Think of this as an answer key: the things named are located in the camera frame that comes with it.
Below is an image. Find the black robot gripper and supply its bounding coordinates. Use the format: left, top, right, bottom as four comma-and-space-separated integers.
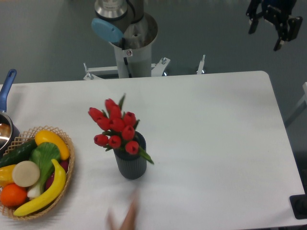
246, 0, 303, 51

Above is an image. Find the red tulip bouquet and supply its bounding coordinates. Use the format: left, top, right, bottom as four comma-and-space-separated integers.
88, 95, 154, 164

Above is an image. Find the dark grey ribbed vase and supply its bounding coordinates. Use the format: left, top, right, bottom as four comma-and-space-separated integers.
113, 131, 147, 180

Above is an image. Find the blurred human hand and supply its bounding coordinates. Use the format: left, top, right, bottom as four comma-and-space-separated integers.
106, 190, 139, 230

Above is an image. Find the black device at table edge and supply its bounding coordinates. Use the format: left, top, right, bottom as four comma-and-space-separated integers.
289, 194, 307, 219

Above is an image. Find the purple red vegetable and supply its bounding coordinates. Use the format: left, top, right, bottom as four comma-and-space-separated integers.
45, 160, 69, 190

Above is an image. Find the green bok choy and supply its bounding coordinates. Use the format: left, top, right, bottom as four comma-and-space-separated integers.
27, 142, 60, 199

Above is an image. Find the yellow banana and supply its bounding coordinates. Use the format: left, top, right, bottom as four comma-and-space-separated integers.
13, 159, 66, 217

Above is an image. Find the woven wicker basket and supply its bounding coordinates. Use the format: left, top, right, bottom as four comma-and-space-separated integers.
0, 126, 75, 220

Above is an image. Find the green cucumber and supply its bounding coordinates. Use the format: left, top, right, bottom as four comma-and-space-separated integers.
0, 139, 37, 167

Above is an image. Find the beige round disc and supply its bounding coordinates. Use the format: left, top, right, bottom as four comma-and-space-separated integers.
12, 161, 40, 187

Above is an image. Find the yellow pepper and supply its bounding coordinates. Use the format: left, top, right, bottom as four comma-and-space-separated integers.
0, 164, 16, 187

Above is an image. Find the orange fruit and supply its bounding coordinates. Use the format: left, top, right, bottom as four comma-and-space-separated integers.
0, 184, 27, 207

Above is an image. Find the white frame at right edge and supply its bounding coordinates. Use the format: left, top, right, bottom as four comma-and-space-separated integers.
284, 82, 307, 128

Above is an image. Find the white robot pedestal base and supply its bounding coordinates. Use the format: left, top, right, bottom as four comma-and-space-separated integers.
83, 43, 207, 81

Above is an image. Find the blue handled saucepan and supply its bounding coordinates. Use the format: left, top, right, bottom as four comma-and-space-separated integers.
0, 69, 20, 156

